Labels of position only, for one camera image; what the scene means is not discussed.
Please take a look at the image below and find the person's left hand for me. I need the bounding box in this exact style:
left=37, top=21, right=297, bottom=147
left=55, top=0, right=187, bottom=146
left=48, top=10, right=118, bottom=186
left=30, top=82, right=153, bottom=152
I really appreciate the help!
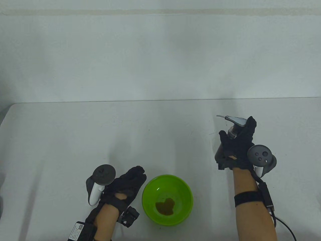
left=100, top=166, right=147, bottom=211

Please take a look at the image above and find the person's right hand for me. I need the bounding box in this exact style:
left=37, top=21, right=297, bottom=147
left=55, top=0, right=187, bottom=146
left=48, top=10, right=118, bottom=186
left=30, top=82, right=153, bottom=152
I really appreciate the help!
left=214, top=116, right=257, bottom=171

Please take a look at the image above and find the dark sauce pump bottle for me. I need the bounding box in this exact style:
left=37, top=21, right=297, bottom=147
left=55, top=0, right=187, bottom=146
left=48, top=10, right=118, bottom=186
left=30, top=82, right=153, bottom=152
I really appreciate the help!
left=216, top=115, right=249, bottom=163

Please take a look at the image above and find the green plastic bowl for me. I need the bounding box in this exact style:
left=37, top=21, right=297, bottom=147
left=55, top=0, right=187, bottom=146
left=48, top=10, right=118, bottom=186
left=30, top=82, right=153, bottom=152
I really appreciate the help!
left=142, top=175, right=194, bottom=225

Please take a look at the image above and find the person's right forearm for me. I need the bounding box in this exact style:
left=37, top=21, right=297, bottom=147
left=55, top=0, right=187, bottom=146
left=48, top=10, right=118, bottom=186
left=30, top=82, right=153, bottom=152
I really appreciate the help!
left=232, top=167, right=277, bottom=241

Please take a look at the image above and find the slim black forearm module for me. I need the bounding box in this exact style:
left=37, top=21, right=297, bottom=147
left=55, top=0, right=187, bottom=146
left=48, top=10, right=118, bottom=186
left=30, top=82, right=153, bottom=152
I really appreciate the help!
left=258, top=182, right=275, bottom=211

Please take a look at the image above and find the person's left forearm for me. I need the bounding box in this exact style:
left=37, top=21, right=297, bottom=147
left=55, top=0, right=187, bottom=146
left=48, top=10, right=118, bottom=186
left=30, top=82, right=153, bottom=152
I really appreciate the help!
left=95, top=203, right=119, bottom=241

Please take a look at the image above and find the brown sauce puddle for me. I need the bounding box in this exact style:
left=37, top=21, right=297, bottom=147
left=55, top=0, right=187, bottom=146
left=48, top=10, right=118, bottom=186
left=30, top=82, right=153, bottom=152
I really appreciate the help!
left=155, top=198, right=176, bottom=216

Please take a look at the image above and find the right white and black controller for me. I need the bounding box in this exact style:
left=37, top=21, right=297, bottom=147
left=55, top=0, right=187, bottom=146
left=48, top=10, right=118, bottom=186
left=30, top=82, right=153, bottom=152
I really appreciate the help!
left=247, top=144, right=277, bottom=178

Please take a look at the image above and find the white and black controller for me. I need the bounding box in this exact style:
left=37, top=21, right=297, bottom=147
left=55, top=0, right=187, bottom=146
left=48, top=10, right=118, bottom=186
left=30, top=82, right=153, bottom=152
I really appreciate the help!
left=86, top=164, right=116, bottom=207
left=247, top=144, right=277, bottom=178

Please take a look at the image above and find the left white and black controller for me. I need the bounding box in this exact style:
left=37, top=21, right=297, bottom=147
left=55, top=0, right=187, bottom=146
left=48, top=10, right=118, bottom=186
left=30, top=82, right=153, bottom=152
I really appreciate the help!
left=86, top=164, right=116, bottom=207

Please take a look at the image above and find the black box with white label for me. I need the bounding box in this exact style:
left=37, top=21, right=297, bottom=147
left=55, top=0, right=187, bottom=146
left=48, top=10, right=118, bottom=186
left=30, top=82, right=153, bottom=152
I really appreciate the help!
left=67, top=221, right=97, bottom=241

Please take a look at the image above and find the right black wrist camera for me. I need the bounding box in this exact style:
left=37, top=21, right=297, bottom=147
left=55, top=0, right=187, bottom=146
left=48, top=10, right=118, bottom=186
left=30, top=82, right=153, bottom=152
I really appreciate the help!
left=215, top=156, right=233, bottom=170

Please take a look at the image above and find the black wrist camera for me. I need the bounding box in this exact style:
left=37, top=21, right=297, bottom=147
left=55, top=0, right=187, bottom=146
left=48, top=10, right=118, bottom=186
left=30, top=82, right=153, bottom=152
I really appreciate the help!
left=117, top=206, right=140, bottom=228
left=215, top=156, right=233, bottom=170

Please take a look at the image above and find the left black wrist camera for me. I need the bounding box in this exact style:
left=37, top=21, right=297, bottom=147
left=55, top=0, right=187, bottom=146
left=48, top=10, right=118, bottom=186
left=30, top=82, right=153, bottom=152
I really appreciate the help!
left=117, top=206, right=140, bottom=228

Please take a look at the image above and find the short black glove cable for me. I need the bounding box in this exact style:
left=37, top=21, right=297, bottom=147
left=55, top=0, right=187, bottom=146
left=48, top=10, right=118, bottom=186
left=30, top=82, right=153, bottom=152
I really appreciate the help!
left=252, top=171, right=264, bottom=185

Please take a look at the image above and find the black forearm strap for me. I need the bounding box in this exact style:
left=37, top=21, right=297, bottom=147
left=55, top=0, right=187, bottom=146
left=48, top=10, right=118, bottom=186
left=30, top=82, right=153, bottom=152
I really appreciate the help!
left=234, top=191, right=262, bottom=207

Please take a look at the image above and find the long black cable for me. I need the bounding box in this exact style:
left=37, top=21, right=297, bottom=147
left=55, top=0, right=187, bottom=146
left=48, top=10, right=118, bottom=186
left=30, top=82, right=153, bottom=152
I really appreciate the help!
left=270, top=210, right=297, bottom=241

